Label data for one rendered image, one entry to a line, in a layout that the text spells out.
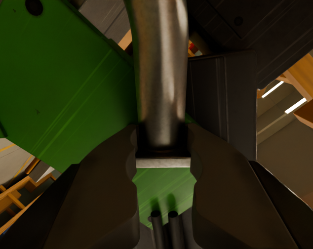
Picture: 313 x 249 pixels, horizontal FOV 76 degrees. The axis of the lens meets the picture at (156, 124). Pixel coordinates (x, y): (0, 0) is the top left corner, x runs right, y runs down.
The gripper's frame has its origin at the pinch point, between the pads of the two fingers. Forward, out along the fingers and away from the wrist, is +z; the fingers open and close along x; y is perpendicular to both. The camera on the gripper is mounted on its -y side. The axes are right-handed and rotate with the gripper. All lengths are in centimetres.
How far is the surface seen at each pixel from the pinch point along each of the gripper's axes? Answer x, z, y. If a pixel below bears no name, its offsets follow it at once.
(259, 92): 185, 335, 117
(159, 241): -0.3, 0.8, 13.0
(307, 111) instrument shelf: 44, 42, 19
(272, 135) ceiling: 382, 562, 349
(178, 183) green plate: 1.5, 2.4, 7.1
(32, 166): -21.2, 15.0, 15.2
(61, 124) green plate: -7.6, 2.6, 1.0
